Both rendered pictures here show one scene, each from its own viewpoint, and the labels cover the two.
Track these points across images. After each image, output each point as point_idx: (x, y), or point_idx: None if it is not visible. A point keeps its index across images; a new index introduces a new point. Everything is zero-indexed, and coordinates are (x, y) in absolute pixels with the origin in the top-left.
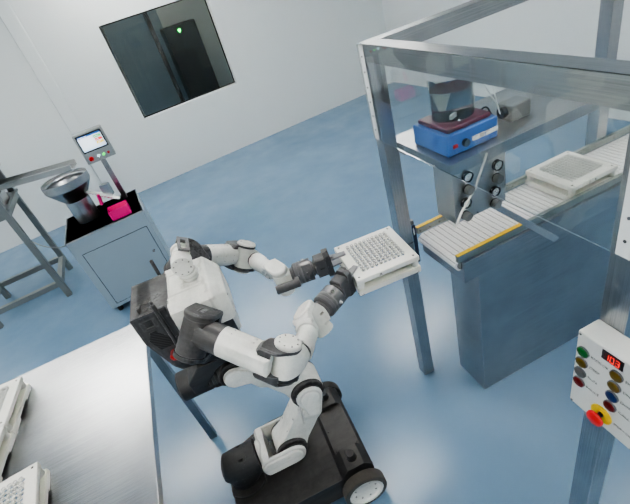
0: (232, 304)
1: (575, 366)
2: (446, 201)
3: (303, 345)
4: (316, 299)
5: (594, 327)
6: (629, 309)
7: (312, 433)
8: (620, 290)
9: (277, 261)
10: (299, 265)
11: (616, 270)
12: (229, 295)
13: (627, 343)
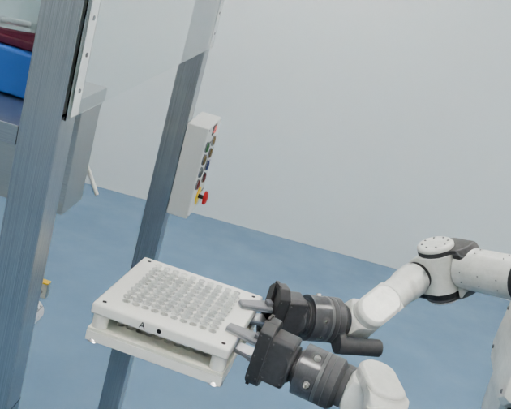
0: (499, 333)
1: (199, 171)
2: (81, 167)
3: (413, 258)
4: (346, 308)
5: (199, 124)
6: (199, 92)
7: None
8: (200, 79)
9: (371, 377)
10: (332, 353)
11: (203, 64)
12: (502, 340)
13: (200, 118)
